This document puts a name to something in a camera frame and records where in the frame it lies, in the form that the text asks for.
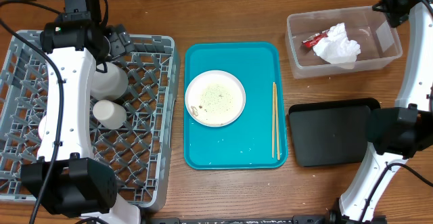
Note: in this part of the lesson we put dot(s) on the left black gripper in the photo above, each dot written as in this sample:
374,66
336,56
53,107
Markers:
120,41

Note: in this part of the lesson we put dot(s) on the grey round bowl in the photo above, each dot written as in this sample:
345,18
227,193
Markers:
110,85

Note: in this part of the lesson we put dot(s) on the white paper cup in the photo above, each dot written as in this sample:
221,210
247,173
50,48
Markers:
109,114

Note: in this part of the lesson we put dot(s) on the large white plate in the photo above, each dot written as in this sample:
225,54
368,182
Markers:
215,98

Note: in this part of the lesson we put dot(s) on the small white round plate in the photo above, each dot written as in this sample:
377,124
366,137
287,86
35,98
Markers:
41,127

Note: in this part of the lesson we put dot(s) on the red sauce packet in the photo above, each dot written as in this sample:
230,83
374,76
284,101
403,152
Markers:
314,39

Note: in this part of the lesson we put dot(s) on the white napkin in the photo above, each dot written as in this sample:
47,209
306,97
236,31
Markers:
337,49

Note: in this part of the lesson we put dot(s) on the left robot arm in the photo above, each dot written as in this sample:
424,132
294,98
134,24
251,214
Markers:
66,179

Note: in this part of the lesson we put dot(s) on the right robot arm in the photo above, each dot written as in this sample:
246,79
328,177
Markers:
394,134

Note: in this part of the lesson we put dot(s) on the clear plastic waste bin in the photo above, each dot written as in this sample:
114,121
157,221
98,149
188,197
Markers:
379,43

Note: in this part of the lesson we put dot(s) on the grey plastic dish rack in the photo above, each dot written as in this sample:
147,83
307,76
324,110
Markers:
138,152

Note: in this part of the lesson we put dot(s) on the teal plastic serving tray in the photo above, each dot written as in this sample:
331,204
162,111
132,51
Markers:
245,143

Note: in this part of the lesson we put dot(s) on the black plastic tray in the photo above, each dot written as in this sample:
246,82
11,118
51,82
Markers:
330,133

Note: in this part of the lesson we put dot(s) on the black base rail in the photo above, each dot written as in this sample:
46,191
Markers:
296,219

